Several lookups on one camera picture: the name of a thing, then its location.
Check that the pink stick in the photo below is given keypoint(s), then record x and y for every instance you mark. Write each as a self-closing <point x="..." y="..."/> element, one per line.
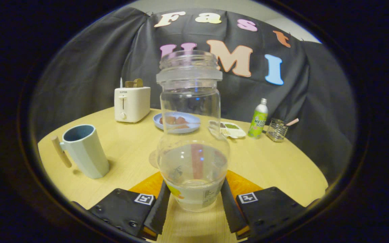
<point x="292" y="122"/>

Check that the brown food pieces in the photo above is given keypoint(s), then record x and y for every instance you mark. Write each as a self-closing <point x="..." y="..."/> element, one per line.
<point x="174" y="120"/>

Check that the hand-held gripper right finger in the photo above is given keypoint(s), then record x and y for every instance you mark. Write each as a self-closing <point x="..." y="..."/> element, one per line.
<point x="231" y="212"/>

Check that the clear glass juice bottle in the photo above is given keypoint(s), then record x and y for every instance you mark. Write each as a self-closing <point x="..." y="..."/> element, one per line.
<point x="192" y="162"/>

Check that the black backdrop cloth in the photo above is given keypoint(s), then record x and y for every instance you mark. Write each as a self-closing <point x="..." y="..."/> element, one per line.
<point x="89" y="67"/>

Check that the round cork coaster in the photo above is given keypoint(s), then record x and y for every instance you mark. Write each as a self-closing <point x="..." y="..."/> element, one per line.
<point x="152" y="159"/>

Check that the green soda bottle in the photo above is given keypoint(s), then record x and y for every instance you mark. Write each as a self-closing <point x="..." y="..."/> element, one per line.
<point x="258" y="121"/>

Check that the wooden table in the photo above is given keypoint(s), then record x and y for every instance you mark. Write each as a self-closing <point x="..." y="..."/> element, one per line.
<point x="275" y="162"/>

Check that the white divided dish with beans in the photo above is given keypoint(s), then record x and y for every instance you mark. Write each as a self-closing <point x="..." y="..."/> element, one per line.
<point x="235" y="131"/>

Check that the brown toast slices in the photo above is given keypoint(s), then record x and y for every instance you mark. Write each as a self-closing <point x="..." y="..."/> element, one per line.
<point x="135" y="83"/>

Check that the white toaster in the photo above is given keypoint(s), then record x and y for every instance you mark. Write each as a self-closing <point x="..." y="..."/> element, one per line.
<point x="132" y="104"/>

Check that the small clear glass holder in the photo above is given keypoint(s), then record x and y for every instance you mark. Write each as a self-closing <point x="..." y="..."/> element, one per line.
<point x="276" y="130"/>

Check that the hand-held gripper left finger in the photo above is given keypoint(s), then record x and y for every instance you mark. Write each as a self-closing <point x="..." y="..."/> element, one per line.
<point x="157" y="212"/>

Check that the blue plate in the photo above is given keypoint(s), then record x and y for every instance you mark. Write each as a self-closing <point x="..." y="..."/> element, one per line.
<point x="156" y="122"/>

